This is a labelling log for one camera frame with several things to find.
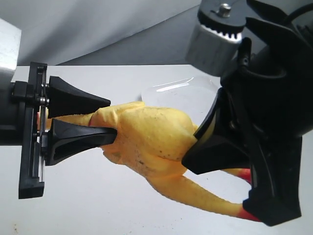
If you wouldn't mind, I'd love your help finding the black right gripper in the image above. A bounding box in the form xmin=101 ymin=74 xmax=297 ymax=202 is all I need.
xmin=194 ymin=18 xmax=313 ymax=226

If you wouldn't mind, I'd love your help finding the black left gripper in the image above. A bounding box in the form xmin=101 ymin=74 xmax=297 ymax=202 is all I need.
xmin=10 ymin=62 xmax=117 ymax=199

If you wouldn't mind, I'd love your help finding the yellow rubber chicken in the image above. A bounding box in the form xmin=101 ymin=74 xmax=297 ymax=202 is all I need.
xmin=36 ymin=100 xmax=262 ymax=222

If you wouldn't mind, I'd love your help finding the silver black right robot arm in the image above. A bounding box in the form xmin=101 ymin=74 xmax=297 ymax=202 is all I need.
xmin=45 ymin=0 xmax=313 ymax=226

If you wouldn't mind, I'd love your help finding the white square plate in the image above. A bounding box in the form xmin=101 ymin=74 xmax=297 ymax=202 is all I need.
xmin=141 ymin=75 xmax=219 ymax=125

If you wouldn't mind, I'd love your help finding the grey fabric backdrop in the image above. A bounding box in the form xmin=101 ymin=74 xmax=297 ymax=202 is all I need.
xmin=14 ymin=0 xmax=203 ymax=66

